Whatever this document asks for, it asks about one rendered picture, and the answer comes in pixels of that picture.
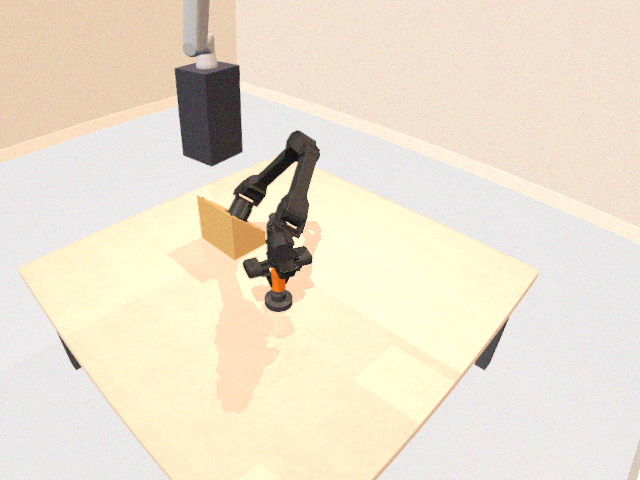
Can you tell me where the orange knob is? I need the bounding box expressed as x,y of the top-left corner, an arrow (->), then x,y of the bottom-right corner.
271,268 -> 285,292

